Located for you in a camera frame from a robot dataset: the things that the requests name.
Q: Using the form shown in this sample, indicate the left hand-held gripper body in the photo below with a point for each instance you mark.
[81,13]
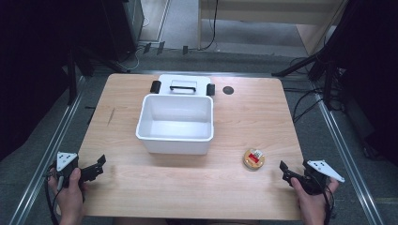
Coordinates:
[64,165]

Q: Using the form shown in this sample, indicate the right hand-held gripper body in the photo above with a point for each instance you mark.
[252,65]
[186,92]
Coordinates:
[316,175]

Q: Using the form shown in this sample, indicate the person's right hand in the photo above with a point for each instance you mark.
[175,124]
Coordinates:
[309,206]

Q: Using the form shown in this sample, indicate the person's left hand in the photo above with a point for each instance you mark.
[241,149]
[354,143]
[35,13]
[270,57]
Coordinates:
[70,200]

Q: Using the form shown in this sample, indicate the round golden tin red label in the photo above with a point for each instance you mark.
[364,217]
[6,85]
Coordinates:
[254,159]

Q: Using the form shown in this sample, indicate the white plastic storage box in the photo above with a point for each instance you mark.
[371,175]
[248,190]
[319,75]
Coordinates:
[175,125]

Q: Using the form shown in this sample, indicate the black metal stand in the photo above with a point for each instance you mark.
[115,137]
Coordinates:
[328,78]
[72,78]

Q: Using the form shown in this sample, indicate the black round table grommet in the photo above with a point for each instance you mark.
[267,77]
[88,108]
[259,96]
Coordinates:
[228,90]

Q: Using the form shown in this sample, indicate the dark curtain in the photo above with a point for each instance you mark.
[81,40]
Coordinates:
[34,62]
[372,78]

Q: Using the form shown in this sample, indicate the black floor tape strip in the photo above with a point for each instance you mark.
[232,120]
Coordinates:
[185,50]
[147,48]
[160,48]

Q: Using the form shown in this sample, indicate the dark cabinet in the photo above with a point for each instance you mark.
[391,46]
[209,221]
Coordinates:
[125,28]

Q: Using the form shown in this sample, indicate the aluminium floor rail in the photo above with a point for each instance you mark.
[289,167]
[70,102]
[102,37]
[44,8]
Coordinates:
[47,150]
[344,150]

